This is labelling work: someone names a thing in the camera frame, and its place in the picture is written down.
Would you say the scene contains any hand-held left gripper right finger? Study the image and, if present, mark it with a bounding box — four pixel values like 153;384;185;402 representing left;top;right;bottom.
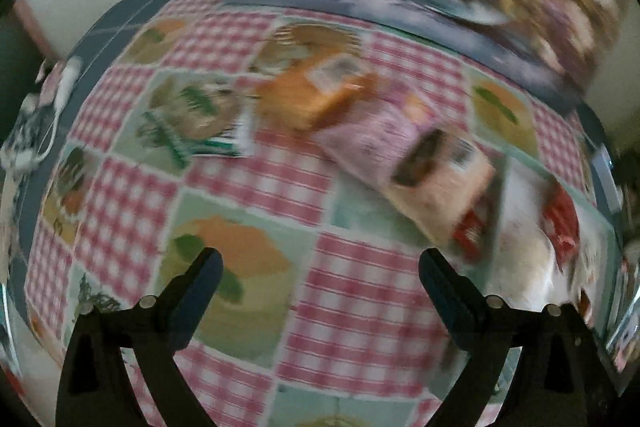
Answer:
419;248;596;427

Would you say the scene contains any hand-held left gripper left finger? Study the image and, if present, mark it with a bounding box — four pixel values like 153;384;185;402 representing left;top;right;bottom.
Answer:
55;247;224;427

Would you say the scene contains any small red candy packet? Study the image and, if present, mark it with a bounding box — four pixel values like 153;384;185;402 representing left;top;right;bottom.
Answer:
450;202;494;259

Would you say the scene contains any white round bun packet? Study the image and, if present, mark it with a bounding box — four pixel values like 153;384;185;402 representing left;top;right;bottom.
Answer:
500;232;567;309

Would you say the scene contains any beige snack packet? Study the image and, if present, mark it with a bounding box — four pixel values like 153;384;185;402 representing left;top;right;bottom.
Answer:
387;129;499;249

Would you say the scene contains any white box with teal rim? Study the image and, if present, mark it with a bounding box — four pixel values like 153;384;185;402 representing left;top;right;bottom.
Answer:
495;148;626;374

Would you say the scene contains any red snack packet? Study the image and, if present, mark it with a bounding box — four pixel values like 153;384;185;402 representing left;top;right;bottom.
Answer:
542;186;582;269

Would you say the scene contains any purple snack packet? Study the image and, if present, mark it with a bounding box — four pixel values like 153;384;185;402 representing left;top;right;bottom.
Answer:
315;92;451;204

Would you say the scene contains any orange bread packet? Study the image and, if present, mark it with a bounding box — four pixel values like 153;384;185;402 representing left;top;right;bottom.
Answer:
255;57;382;134

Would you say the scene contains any checkered picture tablecloth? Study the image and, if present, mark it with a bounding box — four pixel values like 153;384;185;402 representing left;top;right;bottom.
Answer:
22;0;626;427

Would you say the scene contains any green cupcake packet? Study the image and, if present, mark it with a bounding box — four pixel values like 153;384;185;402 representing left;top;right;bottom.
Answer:
165;79;242;140

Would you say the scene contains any white electronic device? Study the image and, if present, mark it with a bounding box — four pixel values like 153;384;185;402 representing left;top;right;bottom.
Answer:
592;144;626;214

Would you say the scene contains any crumpled blue white wrapper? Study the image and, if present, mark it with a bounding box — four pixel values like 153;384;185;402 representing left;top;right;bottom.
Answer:
0;107;52;168

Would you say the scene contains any small pink packet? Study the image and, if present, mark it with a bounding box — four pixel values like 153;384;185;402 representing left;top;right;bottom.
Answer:
37;62;66;104

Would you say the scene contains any pink board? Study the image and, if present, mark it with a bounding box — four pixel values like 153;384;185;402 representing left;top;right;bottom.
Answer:
12;0;59;58

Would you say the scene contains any white cable adapter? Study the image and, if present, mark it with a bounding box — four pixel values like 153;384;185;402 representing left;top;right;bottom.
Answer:
10;57;84;170

